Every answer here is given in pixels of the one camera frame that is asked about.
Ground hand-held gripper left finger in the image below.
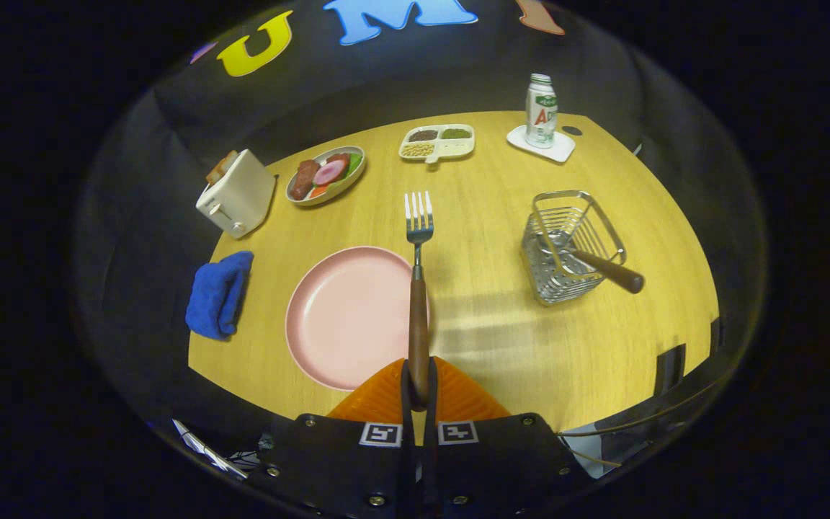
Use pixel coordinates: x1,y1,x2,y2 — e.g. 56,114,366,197
248,357,416,519

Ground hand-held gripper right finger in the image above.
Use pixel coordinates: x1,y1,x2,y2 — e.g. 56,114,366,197
426,355,592,519

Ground metal fork wooden handle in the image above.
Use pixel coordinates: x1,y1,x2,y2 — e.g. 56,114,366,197
405,191,435,412

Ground metal spoon wooden handle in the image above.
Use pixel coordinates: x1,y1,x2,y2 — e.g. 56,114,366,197
536,234,645,294

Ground pink round plate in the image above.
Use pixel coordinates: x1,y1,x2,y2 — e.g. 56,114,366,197
285,246,430,391

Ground grey food bowl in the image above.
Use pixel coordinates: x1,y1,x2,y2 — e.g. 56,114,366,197
285,146,367,208

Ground blue folded cloth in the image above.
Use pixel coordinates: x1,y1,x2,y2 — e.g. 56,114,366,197
185,251,255,341

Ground pink ham slice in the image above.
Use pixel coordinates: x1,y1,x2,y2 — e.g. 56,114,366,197
313,159,348,187

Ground brown meat piece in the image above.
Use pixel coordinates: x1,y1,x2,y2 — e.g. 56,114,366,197
291,160,321,201

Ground white divided dish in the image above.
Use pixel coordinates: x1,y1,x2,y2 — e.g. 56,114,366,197
398,124,476,165

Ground cream white toaster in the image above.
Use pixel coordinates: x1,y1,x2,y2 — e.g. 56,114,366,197
196,149,277,239

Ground white square coaster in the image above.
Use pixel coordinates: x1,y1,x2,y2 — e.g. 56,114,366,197
507,125,576,164

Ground toasted bread slices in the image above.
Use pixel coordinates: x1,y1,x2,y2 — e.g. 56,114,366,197
205,150,239,185

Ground white drink bottle green label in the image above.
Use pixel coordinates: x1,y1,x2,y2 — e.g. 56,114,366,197
525,74,558,149

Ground black backdrop cloth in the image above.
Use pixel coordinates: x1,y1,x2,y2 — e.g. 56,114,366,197
73,0,765,433

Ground metal wire basket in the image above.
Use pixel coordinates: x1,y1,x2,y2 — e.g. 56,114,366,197
521,190,628,306

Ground thin curved dark cable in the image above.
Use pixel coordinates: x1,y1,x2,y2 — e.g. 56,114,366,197
559,378,720,438

